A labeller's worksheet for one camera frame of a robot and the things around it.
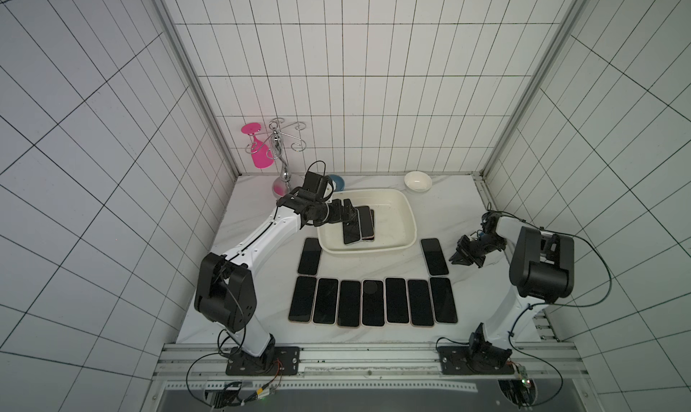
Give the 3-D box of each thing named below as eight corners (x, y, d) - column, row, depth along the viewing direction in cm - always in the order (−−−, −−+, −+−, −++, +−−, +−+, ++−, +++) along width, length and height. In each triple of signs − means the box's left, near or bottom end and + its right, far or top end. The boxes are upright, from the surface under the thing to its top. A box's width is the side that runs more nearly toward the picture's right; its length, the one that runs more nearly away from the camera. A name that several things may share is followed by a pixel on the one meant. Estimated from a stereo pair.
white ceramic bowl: (406, 192, 113) (407, 187, 110) (403, 176, 119) (404, 171, 116) (432, 192, 113) (433, 187, 110) (427, 176, 119) (429, 171, 116)
